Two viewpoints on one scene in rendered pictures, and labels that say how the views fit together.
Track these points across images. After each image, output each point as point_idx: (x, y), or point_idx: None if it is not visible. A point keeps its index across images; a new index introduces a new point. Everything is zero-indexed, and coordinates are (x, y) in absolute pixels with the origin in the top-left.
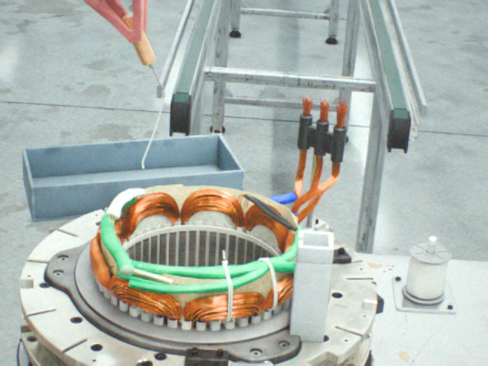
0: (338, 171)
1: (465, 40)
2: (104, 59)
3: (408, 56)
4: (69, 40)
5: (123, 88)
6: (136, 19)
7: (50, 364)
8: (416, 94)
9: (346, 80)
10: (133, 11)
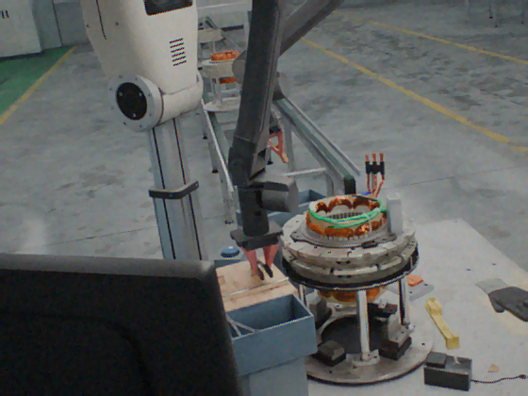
0: (384, 177)
1: (341, 144)
2: (148, 201)
3: (339, 151)
4: (123, 195)
5: None
6: (281, 144)
7: (310, 266)
8: (353, 167)
9: (311, 171)
10: (279, 141)
